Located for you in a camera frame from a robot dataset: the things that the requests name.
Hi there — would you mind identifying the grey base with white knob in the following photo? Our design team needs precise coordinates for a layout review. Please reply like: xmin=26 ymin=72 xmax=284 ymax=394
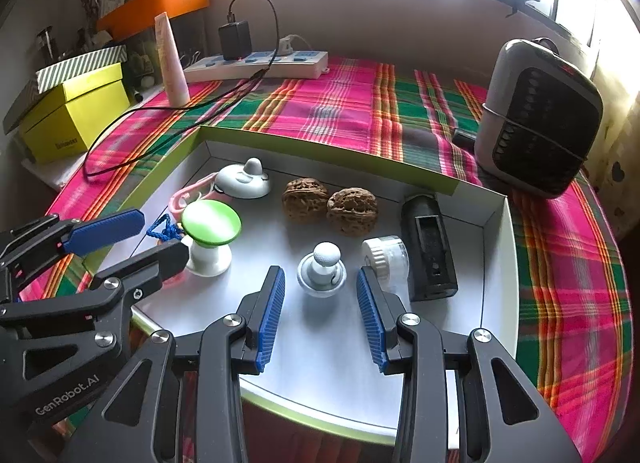
xmin=296 ymin=241 xmax=347 ymax=299

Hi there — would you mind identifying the black rectangular device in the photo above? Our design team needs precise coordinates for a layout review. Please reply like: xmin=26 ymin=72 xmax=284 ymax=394
xmin=401 ymin=193 xmax=459 ymax=302

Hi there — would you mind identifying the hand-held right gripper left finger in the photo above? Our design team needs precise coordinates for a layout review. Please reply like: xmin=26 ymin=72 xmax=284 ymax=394
xmin=60 ymin=264 xmax=287 ymax=463

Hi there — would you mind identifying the white power strip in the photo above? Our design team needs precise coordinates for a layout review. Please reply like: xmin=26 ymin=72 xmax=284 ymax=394
xmin=182 ymin=50 xmax=329 ymax=84

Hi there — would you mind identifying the yellow cardboard box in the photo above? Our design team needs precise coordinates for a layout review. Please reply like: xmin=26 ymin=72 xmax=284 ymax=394
xmin=17 ymin=62 xmax=132 ymax=165

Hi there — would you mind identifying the green and white cardboard box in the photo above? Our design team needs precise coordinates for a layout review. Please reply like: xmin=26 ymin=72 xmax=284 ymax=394
xmin=89 ymin=124 xmax=521 ymax=450

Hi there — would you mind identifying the cream cosmetic tube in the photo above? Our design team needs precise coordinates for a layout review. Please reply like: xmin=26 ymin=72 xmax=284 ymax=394
xmin=154 ymin=12 xmax=191 ymax=108

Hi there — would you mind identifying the orange tray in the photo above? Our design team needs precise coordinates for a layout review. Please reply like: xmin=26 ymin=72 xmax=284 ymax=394
xmin=96 ymin=0 xmax=209 ymax=41

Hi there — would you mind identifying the grey panda face toy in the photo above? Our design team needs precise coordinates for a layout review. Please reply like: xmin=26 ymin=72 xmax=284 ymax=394
xmin=215 ymin=157 xmax=273 ymax=201

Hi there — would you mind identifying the striped cardboard box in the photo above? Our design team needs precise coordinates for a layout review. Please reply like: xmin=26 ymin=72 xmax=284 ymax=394
xmin=2 ymin=44 xmax=128 ymax=136

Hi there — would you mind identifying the grey and black space heater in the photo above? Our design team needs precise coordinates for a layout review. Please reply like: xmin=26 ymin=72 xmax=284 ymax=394
xmin=473 ymin=37 xmax=604 ymax=200

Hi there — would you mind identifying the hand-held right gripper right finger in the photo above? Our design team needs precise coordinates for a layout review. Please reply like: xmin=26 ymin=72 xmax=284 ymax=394
xmin=356 ymin=265 xmax=583 ymax=463

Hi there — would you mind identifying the blue cord with orange beads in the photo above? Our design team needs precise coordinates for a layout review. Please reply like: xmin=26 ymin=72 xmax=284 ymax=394
xmin=146 ymin=213 xmax=183 ymax=244

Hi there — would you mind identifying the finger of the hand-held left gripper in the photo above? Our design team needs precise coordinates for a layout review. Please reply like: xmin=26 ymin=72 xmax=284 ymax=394
xmin=0 ymin=209 xmax=146 ymax=304
xmin=0 ymin=241 xmax=191 ymax=384

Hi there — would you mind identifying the green mushroom shaped toy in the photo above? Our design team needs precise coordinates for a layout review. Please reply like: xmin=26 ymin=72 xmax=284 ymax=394
xmin=180 ymin=200 xmax=243 ymax=278

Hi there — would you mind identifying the black charger with cable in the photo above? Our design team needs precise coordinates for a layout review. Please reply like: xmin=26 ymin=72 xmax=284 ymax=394
xmin=82 ymin=0 xmax=278 ymax=179

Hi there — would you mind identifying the white board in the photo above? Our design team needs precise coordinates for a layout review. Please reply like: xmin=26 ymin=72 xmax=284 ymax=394
xmin=20 ymin=140 xmax=101 ymax=191

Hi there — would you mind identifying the brown walnut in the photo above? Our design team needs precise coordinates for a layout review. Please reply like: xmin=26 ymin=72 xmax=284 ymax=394
xmin=281 ymin=178 xmax=331 ymax=219
xmin=326 ymin=187 xmax=380 ymax=236

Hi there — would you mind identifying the plaid tablecloth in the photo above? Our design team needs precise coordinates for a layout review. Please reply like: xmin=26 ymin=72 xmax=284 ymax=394
xmin=20 ymin=56 xmax=633 ymax=463

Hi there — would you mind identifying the pink and white carabiner clip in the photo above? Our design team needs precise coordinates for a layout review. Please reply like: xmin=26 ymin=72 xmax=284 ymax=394
xmin=169 ymin=173 xmax=221 ymax=219

